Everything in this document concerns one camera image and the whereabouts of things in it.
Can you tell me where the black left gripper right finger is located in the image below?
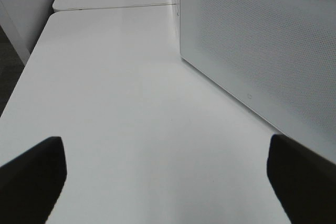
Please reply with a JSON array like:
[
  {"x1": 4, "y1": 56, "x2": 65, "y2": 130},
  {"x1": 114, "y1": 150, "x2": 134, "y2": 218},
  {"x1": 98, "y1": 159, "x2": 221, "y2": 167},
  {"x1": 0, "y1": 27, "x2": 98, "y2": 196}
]
[{"x1": 267, "y1": 134, "x2": 335, "y2": 223}]

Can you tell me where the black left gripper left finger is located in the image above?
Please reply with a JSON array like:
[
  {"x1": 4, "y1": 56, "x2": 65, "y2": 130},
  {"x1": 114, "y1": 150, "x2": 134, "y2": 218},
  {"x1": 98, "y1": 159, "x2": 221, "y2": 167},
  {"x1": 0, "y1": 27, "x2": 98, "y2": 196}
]
[{"x1": 1, "y1": 136, "x2": 67, "y2": 223}]

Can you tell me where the white microwave door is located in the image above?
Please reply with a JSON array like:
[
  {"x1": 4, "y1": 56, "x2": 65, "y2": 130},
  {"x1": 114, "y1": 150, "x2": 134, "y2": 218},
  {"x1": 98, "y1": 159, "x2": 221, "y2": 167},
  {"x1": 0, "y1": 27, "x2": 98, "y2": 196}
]
[{"x1": 180, "y1": 0, "x2": 335, "y2": 162}]

